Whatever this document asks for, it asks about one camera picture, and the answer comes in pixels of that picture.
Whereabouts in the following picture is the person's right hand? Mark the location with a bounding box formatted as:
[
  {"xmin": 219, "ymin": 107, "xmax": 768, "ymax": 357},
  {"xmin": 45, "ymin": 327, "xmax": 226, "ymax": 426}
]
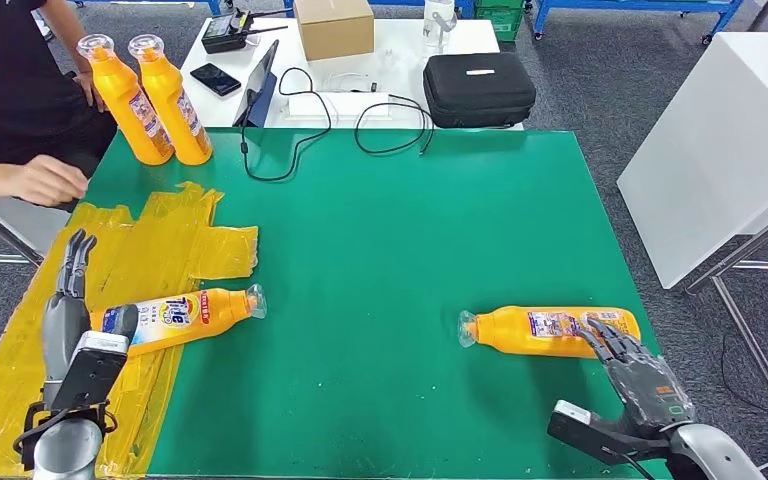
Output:
[{"xmin": 9, "ymin": 154, "xmax": 91, "ymax": 208}]

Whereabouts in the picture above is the green plastic crate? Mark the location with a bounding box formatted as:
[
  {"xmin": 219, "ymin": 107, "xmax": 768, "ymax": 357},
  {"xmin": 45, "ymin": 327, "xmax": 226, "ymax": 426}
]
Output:
[{"xmin": 473, "ymin": 0, "xmax": 526, "ymax": 44}]

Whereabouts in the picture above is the dark blue tablet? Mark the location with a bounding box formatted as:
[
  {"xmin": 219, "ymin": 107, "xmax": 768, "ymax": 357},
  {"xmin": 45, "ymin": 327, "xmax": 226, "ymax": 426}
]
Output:
[{"xmin": 232, "ymin": 39, "xmax": 281, "ymax": 129}]

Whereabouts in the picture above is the orange plastic bottle clear cap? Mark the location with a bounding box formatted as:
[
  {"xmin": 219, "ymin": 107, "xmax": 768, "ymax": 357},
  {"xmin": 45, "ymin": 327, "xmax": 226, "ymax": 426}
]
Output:
[
  {"xmin": 90, "ymin": 284, "xmax": 269, "ymax": 360},
  {"xmin": 127, "ymin": 34, "xmax": 214, "ymax": 167},
  {"xmin": 456, "ymin": 305, "xmax": 642, "ymax": 360},
  {"xmin": 76, "ymin": 34, "xmax": 176, "ymax": 167}
]

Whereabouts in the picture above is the black zip case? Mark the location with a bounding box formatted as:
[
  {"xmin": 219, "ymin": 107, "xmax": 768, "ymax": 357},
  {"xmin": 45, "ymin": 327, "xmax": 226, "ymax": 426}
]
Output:
[{"xmin": 422, "ymin": 52, "xmax": 538, "ymax": 130}]

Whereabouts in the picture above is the person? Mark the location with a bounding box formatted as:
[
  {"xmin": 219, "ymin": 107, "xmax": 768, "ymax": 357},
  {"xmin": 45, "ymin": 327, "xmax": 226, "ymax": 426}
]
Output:
[{"xmin": 0, "ymin": 0, "xmax": 119, "ymax": 215}]

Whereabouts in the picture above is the black smartphone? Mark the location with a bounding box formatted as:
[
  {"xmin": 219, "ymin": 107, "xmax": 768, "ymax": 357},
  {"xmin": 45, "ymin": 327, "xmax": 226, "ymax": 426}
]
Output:
[{"xmin": 189, "ymin": 62, "xmax": 243, "ymax": 98}]

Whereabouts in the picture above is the blue metal rack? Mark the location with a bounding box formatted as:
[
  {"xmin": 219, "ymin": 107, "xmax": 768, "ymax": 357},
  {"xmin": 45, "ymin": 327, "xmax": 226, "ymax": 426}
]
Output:
[
  {"xmin": 69, "ymin": 0, "xmax": 225, "ymax": 16},
  {"xmin": 281, "ymin": 0, "xmax": 478, "ymax": 20},
  {"xmin": 528, "ymin": 0, "xmax": 746, "ymax": 49}
]

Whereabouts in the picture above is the metal table frame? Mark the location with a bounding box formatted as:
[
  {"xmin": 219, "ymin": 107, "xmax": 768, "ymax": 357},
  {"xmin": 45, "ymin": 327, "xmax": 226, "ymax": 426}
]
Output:
[{"xmin": 683, "ymin": 198, "xmax": 768, "ymax": 457}]

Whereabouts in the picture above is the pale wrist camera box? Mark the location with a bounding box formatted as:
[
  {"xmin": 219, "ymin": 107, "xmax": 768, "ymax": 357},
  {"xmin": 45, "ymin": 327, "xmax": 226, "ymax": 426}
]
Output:
[
  {"xmin": 547, "ymin": 400, "xmax": 671, "ymax": 466},
  {"xmin": 50, "ymin": 331, "xmax": 132, "ymax": 412}
]

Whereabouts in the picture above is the black cable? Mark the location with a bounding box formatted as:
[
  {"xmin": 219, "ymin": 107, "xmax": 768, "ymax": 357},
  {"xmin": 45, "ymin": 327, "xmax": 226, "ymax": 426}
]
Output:
[
  {"xmin": 354, "ymin": 94, "xmax": 436, "ymax": 158},
  {"xmin": 240, "ymin": 67, "xmax": 334, "ymax": 183}
]

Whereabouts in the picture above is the metal bench leg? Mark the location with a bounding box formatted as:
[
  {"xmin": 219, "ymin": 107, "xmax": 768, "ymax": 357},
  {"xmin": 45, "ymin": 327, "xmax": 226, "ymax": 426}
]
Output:
[{"xmin": 0, "ymin": 198, "xmax": 45, "ymax": 268}]

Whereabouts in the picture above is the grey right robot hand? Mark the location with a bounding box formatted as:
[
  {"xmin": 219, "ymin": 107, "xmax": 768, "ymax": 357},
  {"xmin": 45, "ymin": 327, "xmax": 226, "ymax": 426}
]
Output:
[{"xmin": 576, "ymin": 317, "xmax": 698, "ymax": 440}]

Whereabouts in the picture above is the large white table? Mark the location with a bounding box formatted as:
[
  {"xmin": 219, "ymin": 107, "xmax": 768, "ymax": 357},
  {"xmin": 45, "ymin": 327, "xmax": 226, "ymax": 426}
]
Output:
[{"xmin": 615, "ymin": 33, "xmax": 768, "ymax": 291}]

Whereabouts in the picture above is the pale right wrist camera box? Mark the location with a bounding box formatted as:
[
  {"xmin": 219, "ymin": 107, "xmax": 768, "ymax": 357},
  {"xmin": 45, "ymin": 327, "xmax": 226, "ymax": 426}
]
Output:
[{"xmin": 547, "ymin": 400, "xmax": 671, "ymax": 466}]

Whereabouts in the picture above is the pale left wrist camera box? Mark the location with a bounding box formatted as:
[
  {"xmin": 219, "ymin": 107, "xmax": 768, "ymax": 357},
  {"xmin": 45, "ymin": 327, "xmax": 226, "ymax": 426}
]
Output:
[{"xmin": 50, "ymin": 331, "xmax": 132, "ymax": 412}]

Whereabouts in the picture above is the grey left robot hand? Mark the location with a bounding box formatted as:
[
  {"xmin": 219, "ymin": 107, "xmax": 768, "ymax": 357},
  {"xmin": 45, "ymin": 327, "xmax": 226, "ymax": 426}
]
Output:
[{"xmin": 40, "ymin": 228, "xmax": 140, "ymax": 409}]

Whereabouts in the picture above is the person's left hand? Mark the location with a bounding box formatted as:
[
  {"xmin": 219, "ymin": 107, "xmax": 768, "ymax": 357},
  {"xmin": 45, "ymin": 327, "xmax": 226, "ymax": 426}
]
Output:
[{"xmin": 72, "ymin": 70, "xmax": 104, "ymax": 114}]

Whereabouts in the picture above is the brown cardboard box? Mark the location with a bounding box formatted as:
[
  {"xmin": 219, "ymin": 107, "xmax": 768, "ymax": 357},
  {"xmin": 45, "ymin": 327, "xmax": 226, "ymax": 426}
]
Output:
[{"xmin": 293, "ymin": 0, "xmax": 376, "ymax": 62}]

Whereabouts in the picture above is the white bench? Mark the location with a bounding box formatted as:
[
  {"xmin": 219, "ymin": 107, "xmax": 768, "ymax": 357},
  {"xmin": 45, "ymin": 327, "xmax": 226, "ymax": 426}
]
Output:
[{"xmin": 0, "ymin": 195, "xmax": 73, "ymax": 257}]

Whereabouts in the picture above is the black remote controller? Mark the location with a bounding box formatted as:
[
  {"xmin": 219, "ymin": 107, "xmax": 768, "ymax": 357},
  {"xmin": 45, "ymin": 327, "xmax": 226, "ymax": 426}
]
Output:
[{"xmin": 201, "ymin": 7, "xmax": 289, "ymax": 56}]

